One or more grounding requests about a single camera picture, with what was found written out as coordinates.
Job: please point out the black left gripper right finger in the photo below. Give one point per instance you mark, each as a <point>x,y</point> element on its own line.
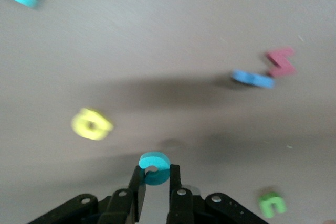
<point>183,205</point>

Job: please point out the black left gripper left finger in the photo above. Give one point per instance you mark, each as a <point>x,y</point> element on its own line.
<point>120,205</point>

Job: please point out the teal foam letter c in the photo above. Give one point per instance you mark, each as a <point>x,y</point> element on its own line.
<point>153,159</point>

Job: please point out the yellow foam letter d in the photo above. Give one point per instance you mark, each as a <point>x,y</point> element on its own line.
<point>81,127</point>

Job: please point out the green foam letter u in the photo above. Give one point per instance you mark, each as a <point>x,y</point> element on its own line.
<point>265,204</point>

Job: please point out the blue foam letter i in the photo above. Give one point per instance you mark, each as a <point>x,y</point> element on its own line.
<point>253,79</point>

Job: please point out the brown table cover sheet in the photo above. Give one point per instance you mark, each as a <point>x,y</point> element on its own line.
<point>168,37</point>

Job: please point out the red foam letter m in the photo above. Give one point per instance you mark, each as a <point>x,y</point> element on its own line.
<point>282,64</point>

